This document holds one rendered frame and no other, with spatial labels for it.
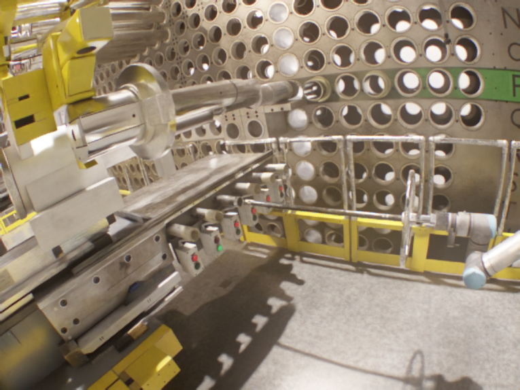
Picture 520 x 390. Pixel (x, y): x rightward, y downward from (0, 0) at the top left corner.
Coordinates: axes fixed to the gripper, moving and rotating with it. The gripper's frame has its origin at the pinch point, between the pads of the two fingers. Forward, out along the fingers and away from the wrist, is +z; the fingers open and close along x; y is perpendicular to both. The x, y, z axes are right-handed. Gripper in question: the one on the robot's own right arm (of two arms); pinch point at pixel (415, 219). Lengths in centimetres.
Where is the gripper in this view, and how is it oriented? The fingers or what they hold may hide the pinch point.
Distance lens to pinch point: 113.3
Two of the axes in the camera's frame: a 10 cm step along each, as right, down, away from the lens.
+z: -8.2, -0.7, 5.7
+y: 2.0, -9.6, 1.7
